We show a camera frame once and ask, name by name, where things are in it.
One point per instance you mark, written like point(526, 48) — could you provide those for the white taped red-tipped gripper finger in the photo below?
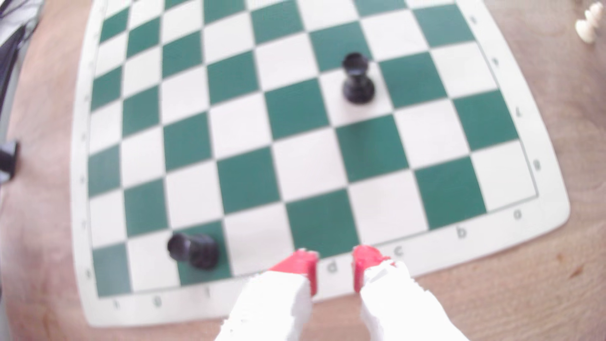
point(397, 308)
point(274, 303)

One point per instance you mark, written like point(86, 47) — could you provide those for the black rook chess piece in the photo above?
point(358, 80)

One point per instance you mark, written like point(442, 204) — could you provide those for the green white chess mat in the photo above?
point(246, 180)

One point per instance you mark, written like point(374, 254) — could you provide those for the white chess pawn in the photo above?
point(585, 31)
point(596, 12)

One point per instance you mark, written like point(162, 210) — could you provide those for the black plastic clamp block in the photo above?
point(8, 162)

